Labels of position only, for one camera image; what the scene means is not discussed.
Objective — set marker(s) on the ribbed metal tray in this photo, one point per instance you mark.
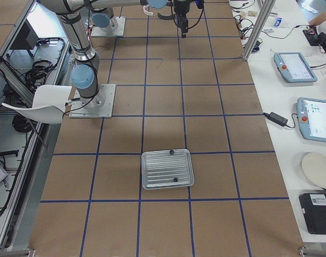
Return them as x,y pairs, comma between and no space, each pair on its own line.
159,168

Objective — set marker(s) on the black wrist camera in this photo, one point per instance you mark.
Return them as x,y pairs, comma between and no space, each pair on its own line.
199,3

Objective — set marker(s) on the white plastic chair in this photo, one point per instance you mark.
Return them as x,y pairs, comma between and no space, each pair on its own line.
48,104

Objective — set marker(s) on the black laptop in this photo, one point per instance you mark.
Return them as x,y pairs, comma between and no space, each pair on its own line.
313,207

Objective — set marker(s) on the near teach pendant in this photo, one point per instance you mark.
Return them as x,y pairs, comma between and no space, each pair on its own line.
312,118

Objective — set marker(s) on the far teach pendant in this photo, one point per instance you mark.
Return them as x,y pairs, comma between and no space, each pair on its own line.
293,67

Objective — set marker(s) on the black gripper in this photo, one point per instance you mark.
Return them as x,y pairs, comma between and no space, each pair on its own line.
181,9

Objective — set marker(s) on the cream round plate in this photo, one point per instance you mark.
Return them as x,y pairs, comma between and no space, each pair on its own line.
314,168

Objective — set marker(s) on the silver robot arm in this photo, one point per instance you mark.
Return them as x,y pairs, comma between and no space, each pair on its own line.
104,18
69,15

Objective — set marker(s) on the black power adapter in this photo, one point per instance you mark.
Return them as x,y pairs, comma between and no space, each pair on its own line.
274,117

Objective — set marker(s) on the aluminium frame post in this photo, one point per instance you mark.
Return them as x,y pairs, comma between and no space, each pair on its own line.
258,26

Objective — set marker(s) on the white curved plastic part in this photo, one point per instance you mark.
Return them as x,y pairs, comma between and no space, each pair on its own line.
147,11

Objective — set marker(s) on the teach pendant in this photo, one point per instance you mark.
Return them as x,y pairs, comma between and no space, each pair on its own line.
312,118
293,67

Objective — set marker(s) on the green curved brake shoe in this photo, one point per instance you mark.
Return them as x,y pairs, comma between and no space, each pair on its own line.
165,16

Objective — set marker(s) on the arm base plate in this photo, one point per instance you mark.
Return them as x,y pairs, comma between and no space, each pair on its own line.
118,32
100,106

